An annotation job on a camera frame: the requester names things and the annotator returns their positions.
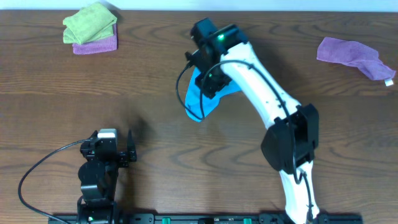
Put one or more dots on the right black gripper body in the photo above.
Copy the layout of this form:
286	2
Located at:
215	80

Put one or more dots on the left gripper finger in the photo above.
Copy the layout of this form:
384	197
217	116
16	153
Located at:
131	148
94	135

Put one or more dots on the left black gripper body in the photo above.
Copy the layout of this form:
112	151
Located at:
123	158

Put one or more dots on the blue cloth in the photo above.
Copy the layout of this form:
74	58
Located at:
192	98

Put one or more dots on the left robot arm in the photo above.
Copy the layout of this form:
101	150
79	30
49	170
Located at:
98	176

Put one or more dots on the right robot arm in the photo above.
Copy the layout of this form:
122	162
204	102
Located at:
225	57

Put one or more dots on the folded purple cloth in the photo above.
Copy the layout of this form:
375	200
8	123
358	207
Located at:
99	46

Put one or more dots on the folded green cloth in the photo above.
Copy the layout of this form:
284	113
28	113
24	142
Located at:
91	23

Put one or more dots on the crumpled purple cloth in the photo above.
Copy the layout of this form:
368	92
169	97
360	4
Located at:
355	54

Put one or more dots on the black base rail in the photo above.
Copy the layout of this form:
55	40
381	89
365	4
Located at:
263	218

